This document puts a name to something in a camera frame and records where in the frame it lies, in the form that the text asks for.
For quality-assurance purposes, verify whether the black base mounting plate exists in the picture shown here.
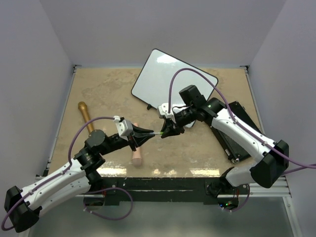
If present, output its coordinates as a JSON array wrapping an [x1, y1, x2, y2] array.
[[82, 176, 250, 207]]

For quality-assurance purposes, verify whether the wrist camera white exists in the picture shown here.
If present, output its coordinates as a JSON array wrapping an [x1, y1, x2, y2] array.
[[157, 103, 174, 119], [114, 116, 133, 138]]

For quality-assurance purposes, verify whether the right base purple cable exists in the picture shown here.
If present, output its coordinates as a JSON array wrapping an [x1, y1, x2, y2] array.
[[221, 185, 251, 213]]

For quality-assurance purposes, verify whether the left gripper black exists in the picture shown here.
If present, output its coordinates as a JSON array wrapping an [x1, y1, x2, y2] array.
[[99, 123, 155, 156]]

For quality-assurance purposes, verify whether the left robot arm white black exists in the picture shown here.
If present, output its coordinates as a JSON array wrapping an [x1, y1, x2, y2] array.
[[1, 120, 155, 233]]

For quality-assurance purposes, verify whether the pink toy microphone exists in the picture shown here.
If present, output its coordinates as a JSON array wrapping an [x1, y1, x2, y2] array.
[[131, 122, 143, 166]]

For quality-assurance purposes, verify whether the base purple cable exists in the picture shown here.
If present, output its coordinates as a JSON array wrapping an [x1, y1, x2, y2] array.
[[83, 187, 134, 218], [221, 185, 251, 213]]

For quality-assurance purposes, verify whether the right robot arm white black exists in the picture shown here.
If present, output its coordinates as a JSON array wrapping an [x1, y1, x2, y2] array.
[[158, 85, 289, 194]]

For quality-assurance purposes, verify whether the black keyboard case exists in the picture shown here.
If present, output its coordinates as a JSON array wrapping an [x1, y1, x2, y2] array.
[[209, 100, 262, 163]]

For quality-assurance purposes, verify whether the white whiteboard black frame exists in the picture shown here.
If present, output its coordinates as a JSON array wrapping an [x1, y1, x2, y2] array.
[[131, 49, 219, 113]]

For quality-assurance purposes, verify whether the gold toy microphone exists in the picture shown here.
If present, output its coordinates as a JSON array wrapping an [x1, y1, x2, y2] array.
[[78, 101, 94, 133]]

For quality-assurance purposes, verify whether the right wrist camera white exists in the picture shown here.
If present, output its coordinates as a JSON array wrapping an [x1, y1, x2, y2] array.
[[157, 103, 174, 119]]

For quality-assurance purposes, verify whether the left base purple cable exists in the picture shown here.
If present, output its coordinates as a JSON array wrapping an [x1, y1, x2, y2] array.
[[83, 187, 134, 218]]

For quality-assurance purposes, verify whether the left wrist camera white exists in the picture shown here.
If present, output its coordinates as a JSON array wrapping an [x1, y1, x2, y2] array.
[[114, 116, 133, 138]]

